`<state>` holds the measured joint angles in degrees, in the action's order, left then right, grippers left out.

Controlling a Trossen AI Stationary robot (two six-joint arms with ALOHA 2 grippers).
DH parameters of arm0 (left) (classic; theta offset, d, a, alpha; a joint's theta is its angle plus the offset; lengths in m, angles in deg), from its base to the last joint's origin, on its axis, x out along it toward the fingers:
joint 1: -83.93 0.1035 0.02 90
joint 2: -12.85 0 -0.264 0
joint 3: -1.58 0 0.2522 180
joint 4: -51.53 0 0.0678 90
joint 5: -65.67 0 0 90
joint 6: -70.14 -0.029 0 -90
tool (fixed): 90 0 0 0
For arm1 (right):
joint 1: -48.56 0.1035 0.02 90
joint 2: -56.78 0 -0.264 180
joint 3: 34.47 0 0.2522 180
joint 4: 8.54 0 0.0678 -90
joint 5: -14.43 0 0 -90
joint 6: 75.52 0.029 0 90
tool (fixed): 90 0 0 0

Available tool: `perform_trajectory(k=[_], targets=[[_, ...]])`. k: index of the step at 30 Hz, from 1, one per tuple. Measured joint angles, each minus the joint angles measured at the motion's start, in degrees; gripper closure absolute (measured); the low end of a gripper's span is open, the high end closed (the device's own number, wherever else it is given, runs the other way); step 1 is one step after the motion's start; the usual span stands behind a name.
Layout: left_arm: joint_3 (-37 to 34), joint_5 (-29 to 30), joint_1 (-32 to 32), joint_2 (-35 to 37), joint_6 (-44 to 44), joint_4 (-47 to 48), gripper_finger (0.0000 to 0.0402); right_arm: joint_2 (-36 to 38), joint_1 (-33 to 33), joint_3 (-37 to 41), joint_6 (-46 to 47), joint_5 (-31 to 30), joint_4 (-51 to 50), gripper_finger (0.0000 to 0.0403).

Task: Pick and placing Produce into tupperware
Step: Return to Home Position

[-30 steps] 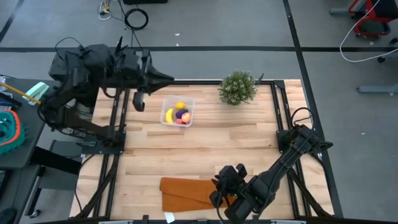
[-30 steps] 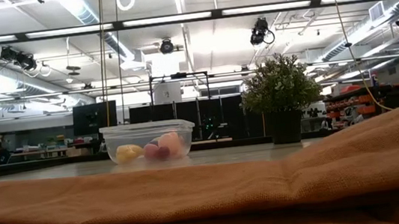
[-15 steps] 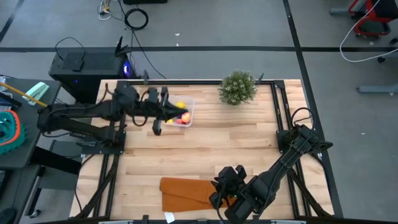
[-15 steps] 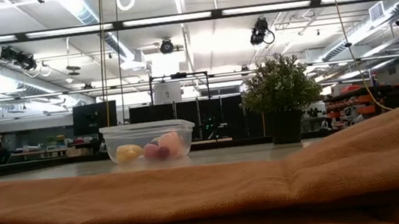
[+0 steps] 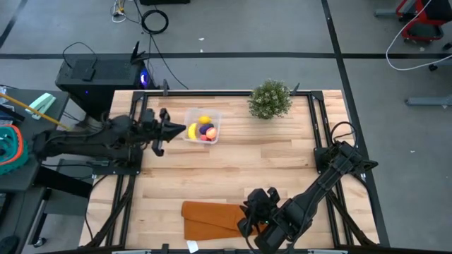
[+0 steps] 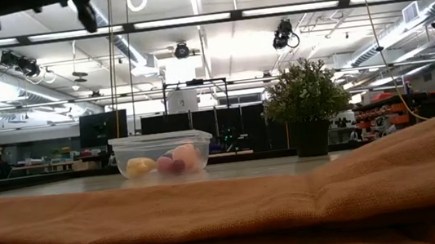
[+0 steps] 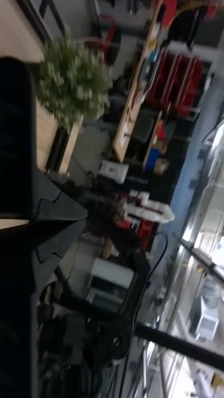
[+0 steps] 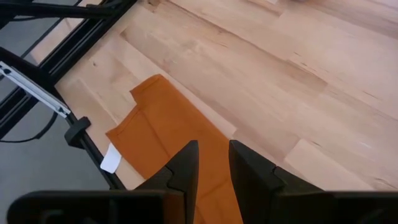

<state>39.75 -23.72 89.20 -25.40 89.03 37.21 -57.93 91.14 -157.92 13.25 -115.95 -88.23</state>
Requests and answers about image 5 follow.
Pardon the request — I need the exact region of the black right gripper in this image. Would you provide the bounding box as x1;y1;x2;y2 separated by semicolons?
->
239;186;282;237

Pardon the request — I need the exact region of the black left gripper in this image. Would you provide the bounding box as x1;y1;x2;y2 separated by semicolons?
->
141;107;187;158

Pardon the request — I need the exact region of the clear plastic tupperware container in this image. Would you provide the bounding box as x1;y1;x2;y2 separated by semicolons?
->
182;107;222;145

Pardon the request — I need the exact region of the orange brown folded cloth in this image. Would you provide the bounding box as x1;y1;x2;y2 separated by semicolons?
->
181;200;268;242

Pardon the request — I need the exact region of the black wifi antenna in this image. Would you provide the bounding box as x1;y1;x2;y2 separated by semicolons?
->
129;40;151;65

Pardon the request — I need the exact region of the black computer tower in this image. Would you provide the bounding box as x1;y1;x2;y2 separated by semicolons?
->
55;52;158;121

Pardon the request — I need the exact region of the small green potted plant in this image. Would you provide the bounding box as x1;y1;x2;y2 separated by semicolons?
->
247;78;293;120

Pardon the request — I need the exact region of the small black box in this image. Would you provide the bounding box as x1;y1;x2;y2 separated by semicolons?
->
79;65;97;82

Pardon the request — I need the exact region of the flat black box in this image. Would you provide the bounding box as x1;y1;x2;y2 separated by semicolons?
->
139;0;191;6

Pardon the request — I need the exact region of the mint green stapler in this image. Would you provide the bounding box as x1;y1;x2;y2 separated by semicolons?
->
25;92;57;116

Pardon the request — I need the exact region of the black side table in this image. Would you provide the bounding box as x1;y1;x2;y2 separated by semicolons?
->
0;86;93;254

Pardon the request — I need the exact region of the teal orange plastic object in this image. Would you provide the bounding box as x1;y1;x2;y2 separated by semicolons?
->
0;123;30;176

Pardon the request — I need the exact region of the grey metal bar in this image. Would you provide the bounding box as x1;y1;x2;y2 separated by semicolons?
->
404;94;452;108

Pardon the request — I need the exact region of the red black cart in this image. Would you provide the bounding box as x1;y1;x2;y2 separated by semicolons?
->
395;0;452;43

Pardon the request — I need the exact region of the black metal table frame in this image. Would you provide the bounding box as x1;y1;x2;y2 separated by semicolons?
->
84;90;381;254

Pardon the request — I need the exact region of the coiled black cable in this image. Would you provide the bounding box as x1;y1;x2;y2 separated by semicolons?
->
140;8;191;91

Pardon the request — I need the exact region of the white cable bundle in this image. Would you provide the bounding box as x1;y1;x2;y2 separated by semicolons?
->
111;0;128;24

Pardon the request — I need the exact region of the yellow cord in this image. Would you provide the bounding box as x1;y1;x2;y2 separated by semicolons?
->
0;92;71;131

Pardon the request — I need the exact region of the long white cable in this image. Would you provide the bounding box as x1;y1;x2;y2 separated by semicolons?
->
385;0;452;71

